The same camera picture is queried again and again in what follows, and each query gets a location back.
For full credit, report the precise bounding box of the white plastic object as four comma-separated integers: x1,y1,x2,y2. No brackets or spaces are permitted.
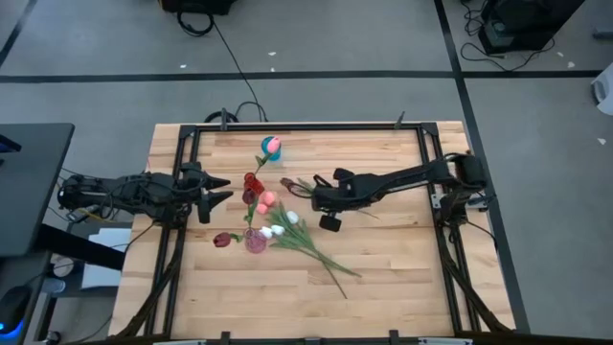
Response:
591,61,613,116

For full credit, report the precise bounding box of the black equipment cabinet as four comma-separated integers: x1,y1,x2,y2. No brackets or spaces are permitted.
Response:
478,0,586,56

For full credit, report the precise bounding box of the black desk crossbar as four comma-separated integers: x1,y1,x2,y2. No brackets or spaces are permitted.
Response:
35,223,126,272

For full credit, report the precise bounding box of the bunch of artificial tulips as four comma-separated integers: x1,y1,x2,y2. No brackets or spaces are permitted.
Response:
256,202,348,299

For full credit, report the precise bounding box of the dark grey desk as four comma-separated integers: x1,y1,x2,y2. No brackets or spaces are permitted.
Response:
0,123,76,260

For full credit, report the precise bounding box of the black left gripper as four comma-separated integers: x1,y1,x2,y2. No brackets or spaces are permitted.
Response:
177,161,235,218

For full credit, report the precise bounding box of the black floor box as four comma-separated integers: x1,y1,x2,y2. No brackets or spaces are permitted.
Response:
160,0,237,15

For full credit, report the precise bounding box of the white artificial tulip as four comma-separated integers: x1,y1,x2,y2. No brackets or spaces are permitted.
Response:
285,210,361,278
259,226,358,277

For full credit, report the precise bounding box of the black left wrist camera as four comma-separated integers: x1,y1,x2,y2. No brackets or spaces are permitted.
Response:
196,198,213,225

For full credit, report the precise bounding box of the pink tulip with green leaves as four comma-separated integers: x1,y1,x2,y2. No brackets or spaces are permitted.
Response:
270,224,360,278

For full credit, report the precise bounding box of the pink glass vase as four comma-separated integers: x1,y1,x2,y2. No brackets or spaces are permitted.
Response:
243,227,268,255

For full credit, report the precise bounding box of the pink artificial tulip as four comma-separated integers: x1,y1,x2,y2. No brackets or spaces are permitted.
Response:
248,136,283,181
261,190,336,274

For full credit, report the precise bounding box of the dark red artificial tulip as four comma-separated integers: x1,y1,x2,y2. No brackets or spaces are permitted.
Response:
213,231,248,248
241,188,260,236
280,176,379,221

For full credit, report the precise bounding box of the long black floor cable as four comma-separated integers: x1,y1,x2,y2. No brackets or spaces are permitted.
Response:
176,11,269,124

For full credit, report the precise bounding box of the red glass vase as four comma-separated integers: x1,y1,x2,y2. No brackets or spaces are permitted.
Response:
243,172,266,196

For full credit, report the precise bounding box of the black cabinet cable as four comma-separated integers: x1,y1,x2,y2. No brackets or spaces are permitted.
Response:
460,0,556,73

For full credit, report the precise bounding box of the black computer mouse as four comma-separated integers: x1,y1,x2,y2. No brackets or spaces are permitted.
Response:
0,286,33,336

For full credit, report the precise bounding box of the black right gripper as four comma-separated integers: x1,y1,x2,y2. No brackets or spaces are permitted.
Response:
282,167,366,214

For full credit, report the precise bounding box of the coiled black cable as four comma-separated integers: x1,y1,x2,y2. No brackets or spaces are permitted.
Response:
204,108,239,125

